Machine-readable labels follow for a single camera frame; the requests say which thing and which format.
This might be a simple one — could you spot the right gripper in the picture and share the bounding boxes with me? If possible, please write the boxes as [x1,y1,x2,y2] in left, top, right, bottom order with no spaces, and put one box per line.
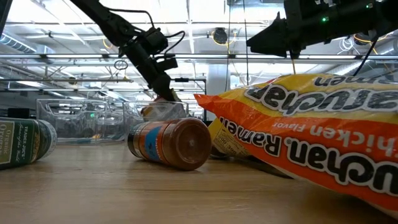
[246,0,346,60]

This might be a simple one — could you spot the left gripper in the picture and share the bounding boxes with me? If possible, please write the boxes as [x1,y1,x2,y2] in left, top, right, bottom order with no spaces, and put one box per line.
[119,39,180,101]

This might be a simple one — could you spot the orange label spice jar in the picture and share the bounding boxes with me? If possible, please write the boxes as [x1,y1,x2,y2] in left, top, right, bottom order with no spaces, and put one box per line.
[126,117,213,172]

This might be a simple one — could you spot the yellow ramen noodle pack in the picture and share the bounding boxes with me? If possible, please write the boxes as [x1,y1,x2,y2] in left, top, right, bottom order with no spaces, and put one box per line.
[207,117,253,159]

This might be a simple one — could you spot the orange chicken ramen pack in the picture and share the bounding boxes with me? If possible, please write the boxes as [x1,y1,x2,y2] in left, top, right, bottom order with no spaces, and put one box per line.
[194,73,398,218]

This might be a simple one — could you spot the green oregano spice jar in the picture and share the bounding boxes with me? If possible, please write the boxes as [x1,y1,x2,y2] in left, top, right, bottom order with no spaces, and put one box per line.
[0,117,58,171]

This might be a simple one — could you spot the clear plastic bin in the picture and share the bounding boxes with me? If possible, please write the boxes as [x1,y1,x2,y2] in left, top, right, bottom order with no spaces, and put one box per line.
[36,98,125,145]
[122,101,190,138]

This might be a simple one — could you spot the black background rig frame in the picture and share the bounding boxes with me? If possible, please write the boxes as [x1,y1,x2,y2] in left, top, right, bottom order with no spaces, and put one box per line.
[170,77,208,122]

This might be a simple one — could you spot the black ceiling cable reel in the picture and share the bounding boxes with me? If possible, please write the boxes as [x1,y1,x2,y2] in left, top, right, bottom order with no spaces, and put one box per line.
[353,32,374,47]
[213,27,230,46]

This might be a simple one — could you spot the black hanging ring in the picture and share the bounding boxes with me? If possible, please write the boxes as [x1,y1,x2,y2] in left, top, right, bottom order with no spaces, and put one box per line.
[113,60,129,72]

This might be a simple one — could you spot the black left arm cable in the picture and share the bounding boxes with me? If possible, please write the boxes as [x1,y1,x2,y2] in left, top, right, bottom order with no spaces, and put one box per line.
[108,8,187,58]

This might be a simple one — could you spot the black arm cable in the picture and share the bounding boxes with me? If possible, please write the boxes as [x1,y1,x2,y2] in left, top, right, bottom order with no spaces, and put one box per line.
[108,8,187,58]
[353,37,379,77]

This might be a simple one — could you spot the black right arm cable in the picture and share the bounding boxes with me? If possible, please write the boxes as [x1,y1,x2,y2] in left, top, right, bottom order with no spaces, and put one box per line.
[353,37,379,77]

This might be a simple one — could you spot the black aluminium table frame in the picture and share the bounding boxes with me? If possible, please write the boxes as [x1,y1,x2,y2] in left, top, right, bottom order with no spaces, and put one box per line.
[7,108,30,120]

